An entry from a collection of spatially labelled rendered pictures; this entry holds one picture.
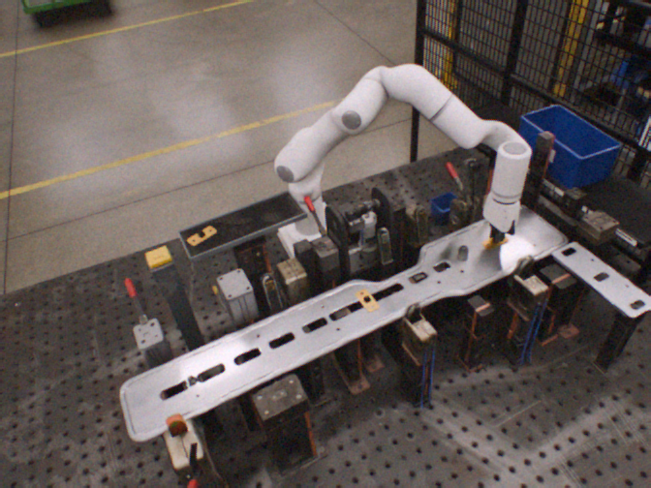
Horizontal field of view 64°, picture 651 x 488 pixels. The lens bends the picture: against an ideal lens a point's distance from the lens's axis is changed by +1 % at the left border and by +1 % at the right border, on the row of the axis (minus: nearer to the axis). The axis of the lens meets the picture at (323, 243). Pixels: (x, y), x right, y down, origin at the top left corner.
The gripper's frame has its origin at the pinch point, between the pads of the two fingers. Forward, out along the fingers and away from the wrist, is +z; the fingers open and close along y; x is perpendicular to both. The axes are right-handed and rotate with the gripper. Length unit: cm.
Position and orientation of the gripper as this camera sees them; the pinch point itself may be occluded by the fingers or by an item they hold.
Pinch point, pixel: (497, 234)
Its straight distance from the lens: 169.7
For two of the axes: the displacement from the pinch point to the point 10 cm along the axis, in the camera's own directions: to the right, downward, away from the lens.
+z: 0.8, 7.2, 6.9
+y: 4.5, 5.9, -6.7
